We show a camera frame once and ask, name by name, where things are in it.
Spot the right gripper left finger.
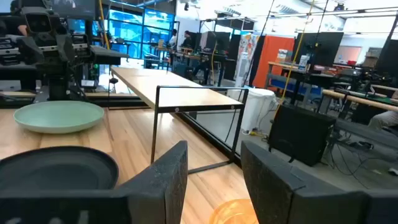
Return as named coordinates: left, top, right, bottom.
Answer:
left=119, top=140, right=189, bottom=224

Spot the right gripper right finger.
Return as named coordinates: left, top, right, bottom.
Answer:
left=241, top=140, right=371, bottom=224

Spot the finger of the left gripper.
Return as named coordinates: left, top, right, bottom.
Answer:
left=55, top=34, right=75, bottom=63
left=17, top=36, right=44, bottom=65

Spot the orange transparent plate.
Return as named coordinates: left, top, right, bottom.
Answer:
left=208, top=198, right=259, bottom=224

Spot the light green plate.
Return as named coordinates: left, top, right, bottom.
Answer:
left=12, top=100, right=105, bottom=134

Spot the black plate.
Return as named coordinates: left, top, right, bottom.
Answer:
left=0, top=145, right=119, bottom=191

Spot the person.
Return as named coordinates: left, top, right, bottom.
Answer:
left=181, top=30, right=194, bottom=49
left=167, top=28, right=178, bottom=47
left=368, top=110, right=398, bottom=131
left=0, top=0, right=32, bottom=37

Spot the black monitor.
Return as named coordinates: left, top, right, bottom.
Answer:
left=49, top=0, right=96, bottom=20

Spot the dark grey side desk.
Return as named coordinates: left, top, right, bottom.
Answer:
left=89, top=45, right=130, bottom=66

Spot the black computer case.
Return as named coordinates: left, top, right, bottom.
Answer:
left=267, top=104, right=337, bottom=167

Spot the white plastic bin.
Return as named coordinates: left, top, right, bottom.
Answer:
left=226, top=86, right=278, bottom=134

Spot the wooden workbench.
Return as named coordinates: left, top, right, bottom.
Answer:
left=322, top=88, right=398, bottom=113

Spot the background wooden table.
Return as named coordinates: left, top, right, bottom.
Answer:
left=266, top=60, right=336, bottom=94

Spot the white tower fan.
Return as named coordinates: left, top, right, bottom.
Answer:
left=234, top=51, right=249, bottom=88

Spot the orange partition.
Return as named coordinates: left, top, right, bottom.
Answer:
left=252, top=35, right=295, bottom=90

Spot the black partition panel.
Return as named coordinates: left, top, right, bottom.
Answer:
left=294, top=31, right=345, bottom=68

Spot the colourful poster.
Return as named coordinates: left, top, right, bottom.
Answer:
left=238, top=32, right=259, bottom=88

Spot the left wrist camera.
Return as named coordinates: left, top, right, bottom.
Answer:
left=21, top=6, right=68, bottom=35

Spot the yellow hanging cable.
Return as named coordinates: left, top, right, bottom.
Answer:
left=98, top=0, right=111, bottom=50
left=274, top=0, right=315, bottom=111

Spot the black metal rig frame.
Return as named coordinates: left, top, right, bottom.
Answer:
left=0, top=91, right=243, bottom=169

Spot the wooden shelf black metal frame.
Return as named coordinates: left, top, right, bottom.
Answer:
left=107, top=66, right=249, bottom=174

